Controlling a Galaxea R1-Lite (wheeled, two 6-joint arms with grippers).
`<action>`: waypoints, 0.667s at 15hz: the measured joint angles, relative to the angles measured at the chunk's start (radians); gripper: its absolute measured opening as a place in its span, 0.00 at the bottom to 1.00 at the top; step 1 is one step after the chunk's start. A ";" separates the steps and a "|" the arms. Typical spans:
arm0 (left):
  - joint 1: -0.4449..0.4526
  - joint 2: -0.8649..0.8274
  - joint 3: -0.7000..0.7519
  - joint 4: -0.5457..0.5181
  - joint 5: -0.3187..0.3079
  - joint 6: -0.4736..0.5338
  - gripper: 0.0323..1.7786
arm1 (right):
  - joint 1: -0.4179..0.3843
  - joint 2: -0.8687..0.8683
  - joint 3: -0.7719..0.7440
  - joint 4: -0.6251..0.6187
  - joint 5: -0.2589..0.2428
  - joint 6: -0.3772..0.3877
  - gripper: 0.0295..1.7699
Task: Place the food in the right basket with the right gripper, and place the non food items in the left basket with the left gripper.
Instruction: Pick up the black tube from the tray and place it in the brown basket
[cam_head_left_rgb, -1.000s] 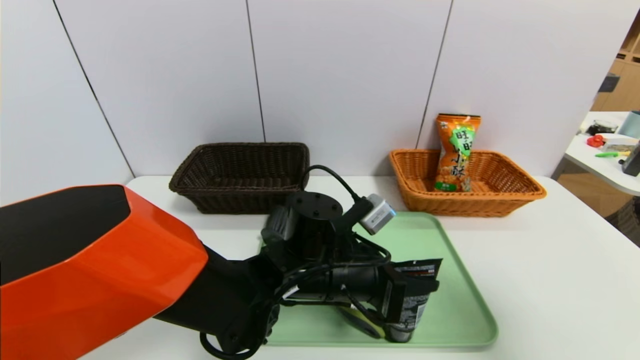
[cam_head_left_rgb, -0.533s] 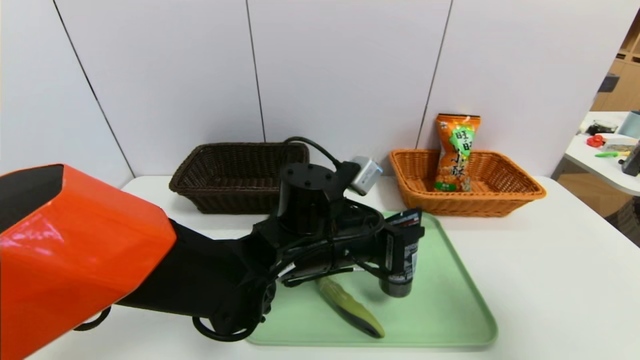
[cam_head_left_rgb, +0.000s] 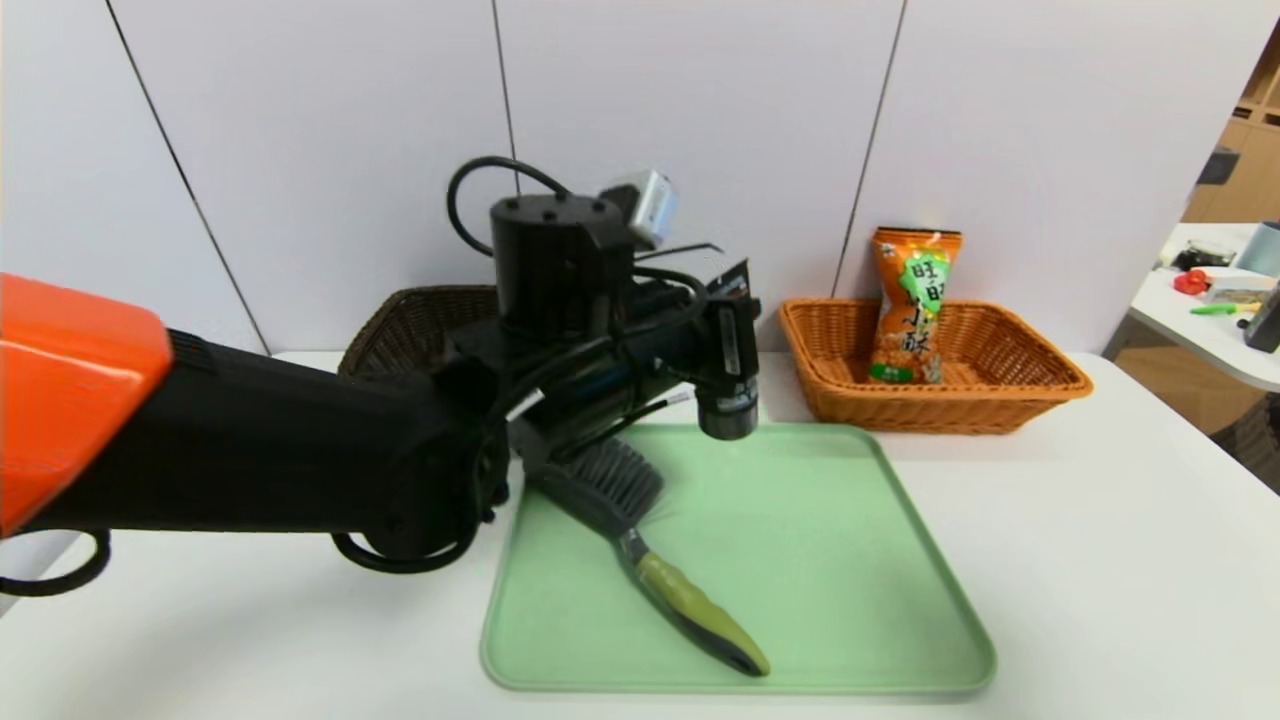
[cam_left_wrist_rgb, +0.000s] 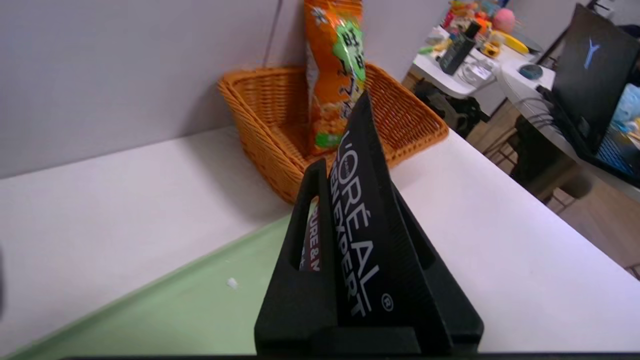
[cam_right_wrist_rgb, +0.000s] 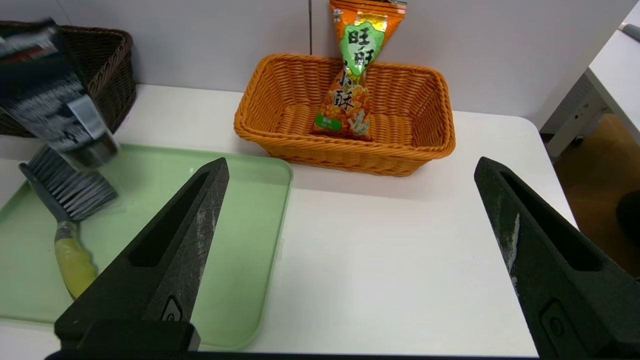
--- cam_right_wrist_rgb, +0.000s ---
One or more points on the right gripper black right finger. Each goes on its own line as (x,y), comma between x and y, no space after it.
(565,300)

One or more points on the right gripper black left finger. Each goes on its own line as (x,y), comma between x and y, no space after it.
(165,260)

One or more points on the black squeeze tube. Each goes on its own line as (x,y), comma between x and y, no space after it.
(50,100)

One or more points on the orange snack bag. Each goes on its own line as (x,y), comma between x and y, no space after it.
(350,95)

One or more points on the dark brown wicker basket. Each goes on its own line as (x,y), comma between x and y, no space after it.
(110,70)

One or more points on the orange wicker basket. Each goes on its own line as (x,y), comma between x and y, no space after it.
(410,115)

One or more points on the light green plastic tray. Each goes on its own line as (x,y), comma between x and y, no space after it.
(240,240)

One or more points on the white side table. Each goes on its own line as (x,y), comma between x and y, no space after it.
(615,75)

